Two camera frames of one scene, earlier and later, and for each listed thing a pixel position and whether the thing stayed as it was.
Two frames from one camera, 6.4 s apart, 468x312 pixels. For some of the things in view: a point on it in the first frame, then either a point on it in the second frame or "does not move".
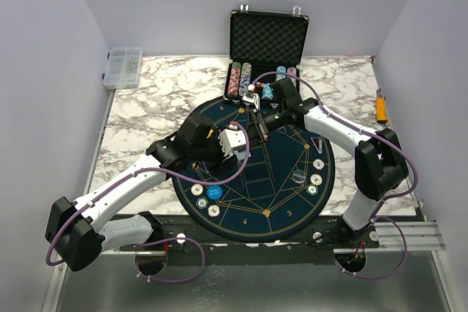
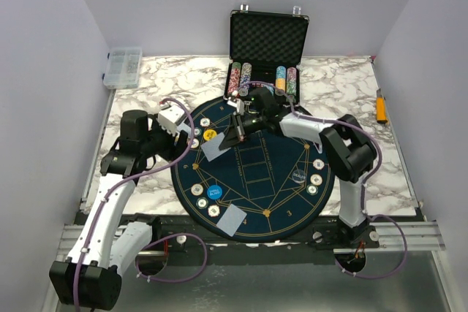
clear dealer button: (299, 175) does not move
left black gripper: (218, 166) to (174, 150)
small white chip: (318, 164) does not move
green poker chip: (311, 189) does not move
